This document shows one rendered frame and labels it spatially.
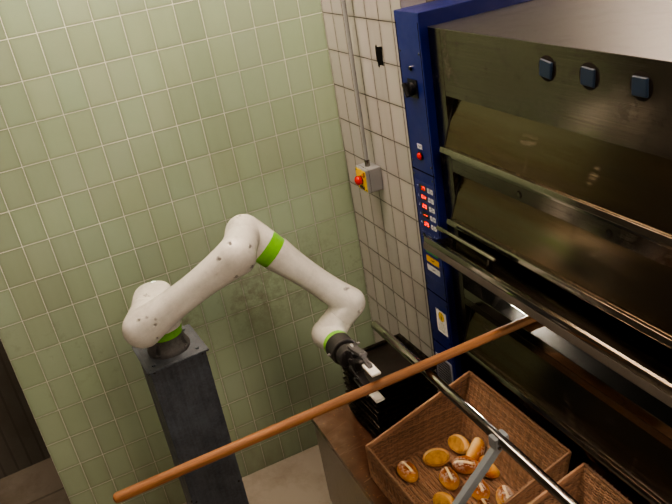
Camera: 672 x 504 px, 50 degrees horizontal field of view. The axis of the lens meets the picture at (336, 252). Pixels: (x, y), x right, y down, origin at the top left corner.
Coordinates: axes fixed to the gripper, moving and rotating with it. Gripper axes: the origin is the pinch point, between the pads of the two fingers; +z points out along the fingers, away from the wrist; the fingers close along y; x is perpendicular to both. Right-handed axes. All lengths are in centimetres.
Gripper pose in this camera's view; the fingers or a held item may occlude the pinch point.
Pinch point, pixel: (374, 383)
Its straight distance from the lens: 220.6
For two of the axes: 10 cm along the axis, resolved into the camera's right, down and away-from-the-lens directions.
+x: -8.9, 3.1, -3.2
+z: 4.2, 3.4, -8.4
